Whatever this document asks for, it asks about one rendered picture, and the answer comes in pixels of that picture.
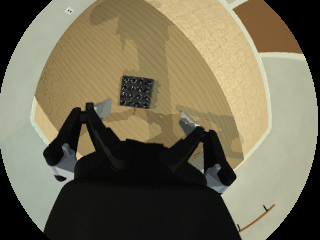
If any black square box with knobs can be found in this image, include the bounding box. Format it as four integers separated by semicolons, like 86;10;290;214
119;75;153;109

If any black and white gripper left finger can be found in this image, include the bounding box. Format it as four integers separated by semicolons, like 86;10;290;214
43;98;134;182

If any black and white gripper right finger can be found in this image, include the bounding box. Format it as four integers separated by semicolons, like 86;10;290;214
156;111;237;195

